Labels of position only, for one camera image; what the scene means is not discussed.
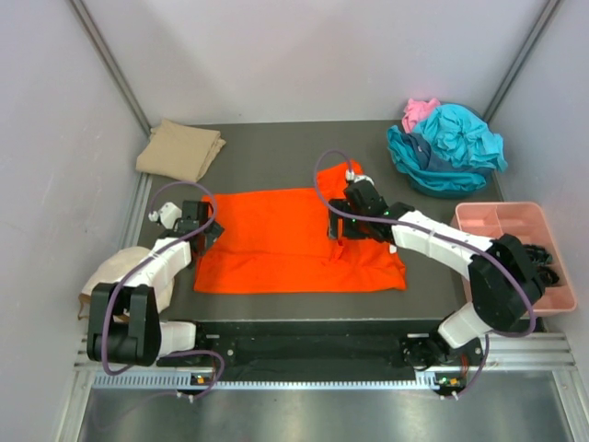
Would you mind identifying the orange t shirt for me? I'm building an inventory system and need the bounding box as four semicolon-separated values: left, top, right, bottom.
193;162;407;295

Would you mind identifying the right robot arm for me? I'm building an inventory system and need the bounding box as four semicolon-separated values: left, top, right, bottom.
327;171;547;366

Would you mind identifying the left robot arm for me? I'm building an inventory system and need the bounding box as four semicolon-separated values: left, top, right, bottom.
87;201;224;375

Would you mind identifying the folded beige t shirt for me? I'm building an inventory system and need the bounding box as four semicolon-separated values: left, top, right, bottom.
135;120;226;182

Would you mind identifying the pink t shirt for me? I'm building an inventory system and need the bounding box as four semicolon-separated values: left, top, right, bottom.
401;98;441;133

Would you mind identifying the turquoise t shirt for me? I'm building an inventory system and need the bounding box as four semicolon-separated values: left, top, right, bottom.
415;103;508;185

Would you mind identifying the pink divided tray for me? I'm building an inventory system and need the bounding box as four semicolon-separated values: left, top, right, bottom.
451;202;577;317

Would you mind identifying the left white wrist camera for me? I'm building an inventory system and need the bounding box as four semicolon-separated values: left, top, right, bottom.
148;202;182;229

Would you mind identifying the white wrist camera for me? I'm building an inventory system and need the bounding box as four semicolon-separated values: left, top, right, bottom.
345;169;375;185
148;202;182;229

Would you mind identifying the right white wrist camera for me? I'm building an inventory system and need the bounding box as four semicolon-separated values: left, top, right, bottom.
345;169;375;185

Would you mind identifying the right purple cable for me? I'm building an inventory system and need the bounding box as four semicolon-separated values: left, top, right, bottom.
313;149;537;400

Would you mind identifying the black hair tie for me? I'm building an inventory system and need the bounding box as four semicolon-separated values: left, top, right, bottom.
526;243;556;265

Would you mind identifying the grey slotted cable duct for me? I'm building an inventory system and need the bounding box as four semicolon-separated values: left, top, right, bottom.
91;371;466;391

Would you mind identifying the dark hair tie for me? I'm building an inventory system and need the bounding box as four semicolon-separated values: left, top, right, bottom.
537;265;563;287

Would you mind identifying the aluminium frame rail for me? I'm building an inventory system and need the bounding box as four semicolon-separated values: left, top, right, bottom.
73;334;576;369

